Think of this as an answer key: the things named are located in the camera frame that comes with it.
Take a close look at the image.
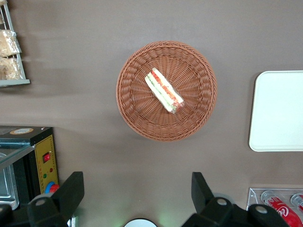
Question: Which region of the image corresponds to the clear acrylic bottle rack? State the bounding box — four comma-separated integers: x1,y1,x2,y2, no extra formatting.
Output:
246,188,303,227

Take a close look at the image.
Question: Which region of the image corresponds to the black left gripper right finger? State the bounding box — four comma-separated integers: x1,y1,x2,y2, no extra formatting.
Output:
181,172,248,227

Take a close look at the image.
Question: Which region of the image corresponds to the black yellow food warmer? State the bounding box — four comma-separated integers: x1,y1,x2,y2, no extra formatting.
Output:
0,125,60,211

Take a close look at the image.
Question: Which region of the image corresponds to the red cola bottle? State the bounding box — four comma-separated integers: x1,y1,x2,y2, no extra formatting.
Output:
290,193,303,213
260,190,303,227

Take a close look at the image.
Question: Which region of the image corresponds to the tray of packaged snacks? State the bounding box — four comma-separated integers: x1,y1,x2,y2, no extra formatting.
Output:
0,0,31,87

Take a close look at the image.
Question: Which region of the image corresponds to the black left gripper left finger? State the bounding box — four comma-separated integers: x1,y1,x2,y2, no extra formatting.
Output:
27,171,85,227

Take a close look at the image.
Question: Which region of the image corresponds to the sandwich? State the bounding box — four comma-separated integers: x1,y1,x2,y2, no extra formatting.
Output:
144,67,185,114

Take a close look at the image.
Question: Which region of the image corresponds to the cream plastic tray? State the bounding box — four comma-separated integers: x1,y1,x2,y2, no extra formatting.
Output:
248,70,303,152

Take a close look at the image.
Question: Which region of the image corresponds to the steel pan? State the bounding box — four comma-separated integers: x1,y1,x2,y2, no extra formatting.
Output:
0,152,19,211

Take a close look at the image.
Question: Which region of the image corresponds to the brown round wicker basket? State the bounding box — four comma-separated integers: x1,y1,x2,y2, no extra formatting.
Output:
116,41,218,142

